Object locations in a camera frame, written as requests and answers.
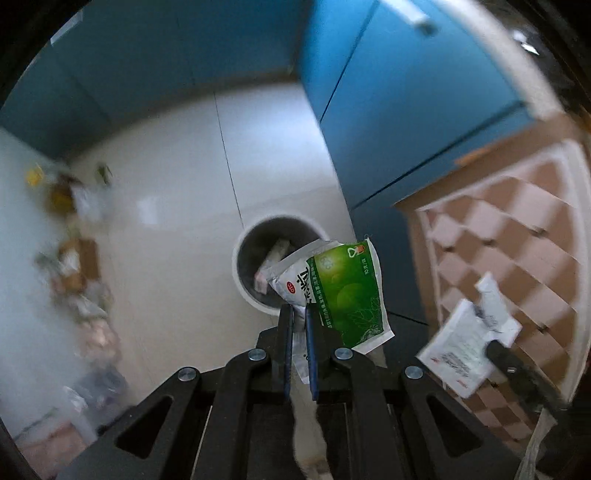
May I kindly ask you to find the white round waste bin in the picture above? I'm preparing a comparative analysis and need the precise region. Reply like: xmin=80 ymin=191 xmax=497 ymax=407
xmin=232 ymin=213 xmax=334 ymax=316

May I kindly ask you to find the blue cabinet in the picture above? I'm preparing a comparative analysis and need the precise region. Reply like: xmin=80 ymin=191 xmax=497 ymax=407
xmin=295 ymin=0 xmax=533 ymax=325
xmin=0 ymin=0 xmax=306 ymax=163

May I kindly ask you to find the green and white packet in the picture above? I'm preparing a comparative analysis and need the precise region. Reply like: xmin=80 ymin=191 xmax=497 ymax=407
xmin=266 ymin=239 xmax=396 ymax=385

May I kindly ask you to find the white paper slip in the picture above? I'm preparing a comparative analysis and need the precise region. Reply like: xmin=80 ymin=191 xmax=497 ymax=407
xmin=475 ymin=272 xmax=523 ymax=348

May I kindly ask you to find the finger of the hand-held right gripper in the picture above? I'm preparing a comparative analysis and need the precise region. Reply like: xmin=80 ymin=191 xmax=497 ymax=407
xmin=486 ymin=339 xmax=574 ymax=416

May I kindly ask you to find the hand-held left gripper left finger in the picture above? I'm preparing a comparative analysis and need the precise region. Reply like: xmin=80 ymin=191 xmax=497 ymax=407
xmin=55 ymin=305 xmax=297 ymax=480

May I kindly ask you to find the silver cabinet handle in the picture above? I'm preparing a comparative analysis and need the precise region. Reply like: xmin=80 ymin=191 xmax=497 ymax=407
xmin=396 ymin=4 xmax=438 ymax=37

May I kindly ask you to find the cardboard box with white dividers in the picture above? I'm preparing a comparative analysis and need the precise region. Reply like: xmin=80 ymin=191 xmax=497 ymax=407
xmin=394 ymin=111 xmax=591 ymax=445

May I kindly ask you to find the pile of mixed wrappers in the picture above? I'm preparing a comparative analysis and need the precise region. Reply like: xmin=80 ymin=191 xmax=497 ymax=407
xmin=9 ymin=161 xmax=131 ymax=462

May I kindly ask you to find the white sachet with red print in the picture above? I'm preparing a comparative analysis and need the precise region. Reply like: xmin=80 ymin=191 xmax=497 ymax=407
xmin=417 ymin=299 xmax=498 ymax=399

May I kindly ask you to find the crumpled white and pink wrapper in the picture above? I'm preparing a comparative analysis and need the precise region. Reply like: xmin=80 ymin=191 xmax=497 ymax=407
xmin=255 ymin=237 xmax=293 ymax=297

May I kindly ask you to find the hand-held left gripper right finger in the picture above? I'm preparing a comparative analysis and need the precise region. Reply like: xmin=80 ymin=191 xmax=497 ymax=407
xmin=305 ymin=305 xmax=533 ymax=480

